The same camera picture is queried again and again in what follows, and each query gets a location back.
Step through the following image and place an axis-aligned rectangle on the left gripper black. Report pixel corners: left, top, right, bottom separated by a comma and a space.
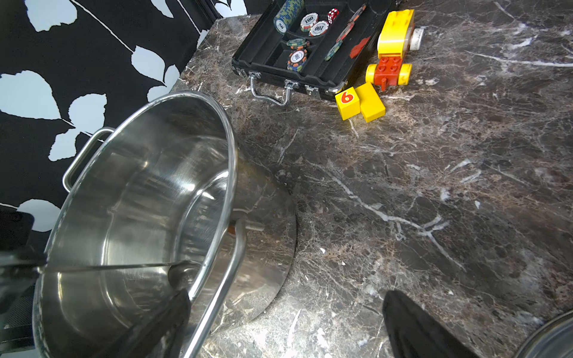
1, 210, 45, 349

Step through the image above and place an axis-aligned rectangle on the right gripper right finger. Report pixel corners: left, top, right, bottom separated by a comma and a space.
383, 290, 478, 358

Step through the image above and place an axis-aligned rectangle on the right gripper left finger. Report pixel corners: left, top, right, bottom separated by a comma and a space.
95, 289, 191, 357

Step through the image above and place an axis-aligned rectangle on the long metal spoon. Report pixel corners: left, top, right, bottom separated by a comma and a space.
32, 260, 202, 286

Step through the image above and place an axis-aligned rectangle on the stainless steel pot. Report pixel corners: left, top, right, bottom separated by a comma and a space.
33, 91, 297, 357

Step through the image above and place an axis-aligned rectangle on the steel pot lid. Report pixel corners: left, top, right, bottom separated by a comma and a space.
514, 311, 572, 358

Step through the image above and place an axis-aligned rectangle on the yellow number six block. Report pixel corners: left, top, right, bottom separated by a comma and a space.
335, 83, 386, 123

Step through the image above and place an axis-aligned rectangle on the yellow red toy car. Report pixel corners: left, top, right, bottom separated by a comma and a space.
365, 9, 424, 91

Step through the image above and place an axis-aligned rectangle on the black poker chip case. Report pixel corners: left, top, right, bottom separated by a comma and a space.
231, 1, 400, 106

